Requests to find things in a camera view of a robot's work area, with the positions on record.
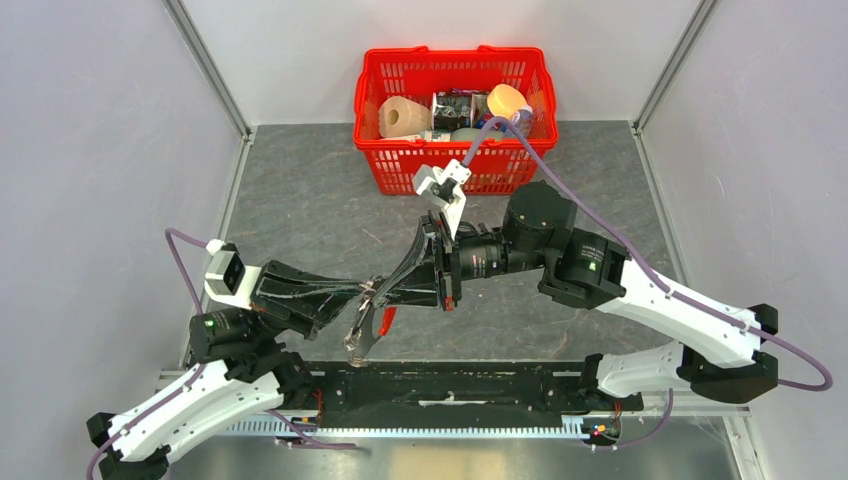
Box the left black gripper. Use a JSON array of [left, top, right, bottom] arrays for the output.
[[248, 252, 369, 341]]

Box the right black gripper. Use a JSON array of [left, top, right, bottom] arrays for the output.
[[373, 209, 548, 311]]

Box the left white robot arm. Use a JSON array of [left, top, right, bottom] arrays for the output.
[[85, 251, 374, 479]]

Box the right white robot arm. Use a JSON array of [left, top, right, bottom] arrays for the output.
[[372, 181, 779, 409]]

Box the red plastic shopping basket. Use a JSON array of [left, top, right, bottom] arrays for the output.
[[353, 45, 558, 195]]

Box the toilet paper roll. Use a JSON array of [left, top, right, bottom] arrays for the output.
[[378, 96, 432, 138]]

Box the dark snack packet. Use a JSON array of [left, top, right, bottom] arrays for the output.
[[431, 92, 473, 131]]

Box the clear plastic bottle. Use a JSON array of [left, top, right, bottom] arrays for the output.
[[510, 105, 535, 138]]

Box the orange sponge disc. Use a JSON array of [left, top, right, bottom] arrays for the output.
[[486, 83, 528, 119]]

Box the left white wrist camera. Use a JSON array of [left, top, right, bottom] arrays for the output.
[[204, 239, 261, 310]]

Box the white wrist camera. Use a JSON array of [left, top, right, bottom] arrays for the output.
[[413, 159, 471, 239], [204, 239, 261, 310]]

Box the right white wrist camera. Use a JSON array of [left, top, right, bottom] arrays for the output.
[[413, 159, 471, 239]]

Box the white toothed cable strip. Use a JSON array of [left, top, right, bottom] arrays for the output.
[[222, 415, 591, 441]]

